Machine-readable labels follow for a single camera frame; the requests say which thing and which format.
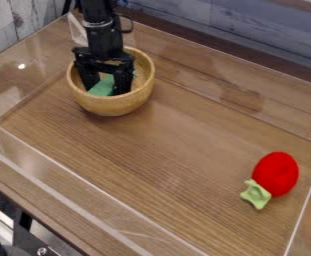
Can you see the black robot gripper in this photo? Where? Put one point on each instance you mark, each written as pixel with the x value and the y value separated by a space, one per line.
pixel 103 55

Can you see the green rectangular block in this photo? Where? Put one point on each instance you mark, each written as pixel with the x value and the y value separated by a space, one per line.
pixel 106 86

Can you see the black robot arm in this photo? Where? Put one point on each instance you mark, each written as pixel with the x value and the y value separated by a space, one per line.
pixel 101 10

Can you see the brown wooden bowl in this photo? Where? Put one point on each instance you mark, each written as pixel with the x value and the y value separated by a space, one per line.
pixel 122 104

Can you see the red plush ball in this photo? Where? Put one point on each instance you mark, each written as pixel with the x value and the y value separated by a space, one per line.
pixel 277 173

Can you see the small green plastic toy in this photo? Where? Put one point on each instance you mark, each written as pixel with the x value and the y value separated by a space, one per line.
pixel 256 194

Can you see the black metal table frame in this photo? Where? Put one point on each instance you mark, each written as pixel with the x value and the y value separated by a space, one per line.
pixel 36 240

